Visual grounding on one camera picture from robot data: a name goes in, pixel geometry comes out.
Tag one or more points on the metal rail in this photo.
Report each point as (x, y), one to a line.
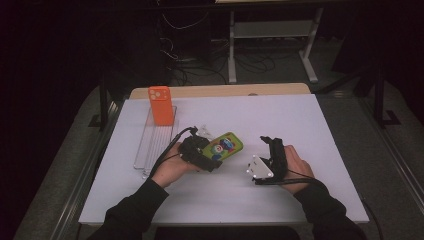
(83, 173)
(393, 146)

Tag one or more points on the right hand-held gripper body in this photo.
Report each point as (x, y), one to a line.
(276, 165)

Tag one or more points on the orange phone case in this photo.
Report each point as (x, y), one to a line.
(161, 105)

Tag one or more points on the clear plastic rack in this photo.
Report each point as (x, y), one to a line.
(153, 146)

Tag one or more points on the green clown print phone case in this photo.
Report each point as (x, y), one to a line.
(225, 146)

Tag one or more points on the person's left hand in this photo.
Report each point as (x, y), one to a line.
(171, 168)

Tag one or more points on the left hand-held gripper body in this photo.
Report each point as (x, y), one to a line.
(192, 149)

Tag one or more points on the black metal stand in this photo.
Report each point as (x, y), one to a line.
(379, 100)
(104, 106)

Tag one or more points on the white metal table frame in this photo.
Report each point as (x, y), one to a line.
(273, 29)

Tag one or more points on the person's right hand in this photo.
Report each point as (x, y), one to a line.
(298, 173)

